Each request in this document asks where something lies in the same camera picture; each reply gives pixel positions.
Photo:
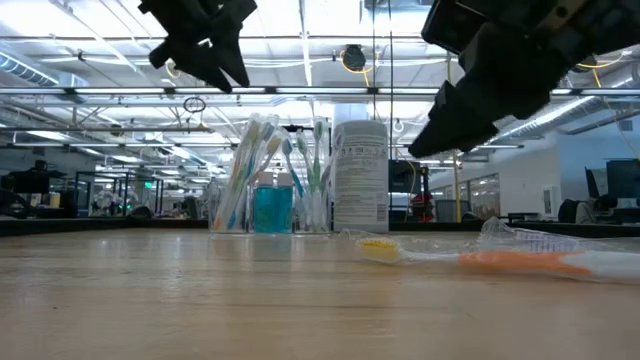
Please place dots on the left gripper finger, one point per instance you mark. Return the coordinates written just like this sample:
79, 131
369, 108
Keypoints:
202, 65
230, 50

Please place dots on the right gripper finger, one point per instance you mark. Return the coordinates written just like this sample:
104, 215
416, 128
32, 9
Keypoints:
460, 132
442, 107

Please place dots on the black cabinet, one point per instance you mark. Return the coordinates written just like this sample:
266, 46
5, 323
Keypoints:
404, 180

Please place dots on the red object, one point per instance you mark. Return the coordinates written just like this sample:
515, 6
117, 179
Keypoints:
422, 207

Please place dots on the long ceiling light bar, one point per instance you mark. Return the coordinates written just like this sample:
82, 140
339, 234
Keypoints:
320, 91

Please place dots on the white wipes canister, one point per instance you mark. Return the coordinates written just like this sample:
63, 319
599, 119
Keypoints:
360, 175

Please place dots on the orange toothbrush with yellow bristles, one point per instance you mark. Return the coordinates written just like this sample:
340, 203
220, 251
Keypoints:
510, 262

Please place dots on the person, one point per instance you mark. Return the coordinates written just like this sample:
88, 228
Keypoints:
582, 212

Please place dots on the dark computer monitor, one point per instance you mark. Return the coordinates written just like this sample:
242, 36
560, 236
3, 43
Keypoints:
622, 180

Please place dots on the clear plastic bag with toothbrushes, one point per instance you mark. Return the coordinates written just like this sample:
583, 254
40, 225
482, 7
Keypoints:
300, 231

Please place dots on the pale yellow container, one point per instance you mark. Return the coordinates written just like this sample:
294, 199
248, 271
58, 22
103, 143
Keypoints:
54, 200

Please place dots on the dark robot workstation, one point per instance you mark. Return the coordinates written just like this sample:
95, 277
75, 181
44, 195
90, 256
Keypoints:
30, 182

